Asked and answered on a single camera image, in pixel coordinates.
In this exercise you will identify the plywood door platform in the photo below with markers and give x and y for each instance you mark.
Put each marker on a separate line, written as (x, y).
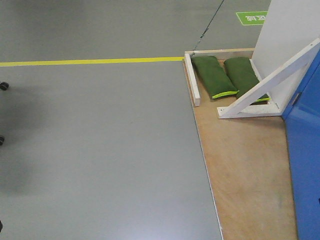
(248, 166)

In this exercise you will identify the white wooden edge beam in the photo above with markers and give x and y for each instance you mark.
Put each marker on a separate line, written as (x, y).
(191, 79)

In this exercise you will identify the green sandbag left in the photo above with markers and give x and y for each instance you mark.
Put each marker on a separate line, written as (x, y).
(213, 77)

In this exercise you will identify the green sandbag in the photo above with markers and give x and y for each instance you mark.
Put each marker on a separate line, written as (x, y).
(241, 73)
(213, 77)

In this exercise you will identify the green sandbag right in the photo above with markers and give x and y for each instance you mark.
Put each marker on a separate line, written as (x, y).
(241, 73)

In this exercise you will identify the white triangular brace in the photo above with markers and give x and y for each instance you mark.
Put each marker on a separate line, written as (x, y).
(243, 108)

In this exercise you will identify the green floor sign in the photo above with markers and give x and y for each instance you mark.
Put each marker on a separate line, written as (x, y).
(252, 18)

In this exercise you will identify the black caster wheel upper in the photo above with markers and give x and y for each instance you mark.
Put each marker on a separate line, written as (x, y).
(4, 86)

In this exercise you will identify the white wall panel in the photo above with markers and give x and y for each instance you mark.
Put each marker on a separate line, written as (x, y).
(290, 26)

